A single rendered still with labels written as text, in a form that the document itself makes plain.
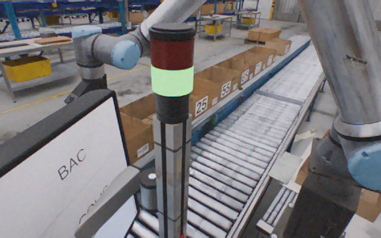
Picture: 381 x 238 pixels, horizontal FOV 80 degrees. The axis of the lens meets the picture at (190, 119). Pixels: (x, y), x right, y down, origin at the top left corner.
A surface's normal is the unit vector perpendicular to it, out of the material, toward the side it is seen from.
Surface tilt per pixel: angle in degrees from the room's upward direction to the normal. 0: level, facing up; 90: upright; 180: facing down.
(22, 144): 4
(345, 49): 96
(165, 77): 90
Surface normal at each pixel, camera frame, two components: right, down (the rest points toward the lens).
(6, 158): -0.04, -0.87
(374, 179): -0.34, 0.55
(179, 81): 0.40, 0.47
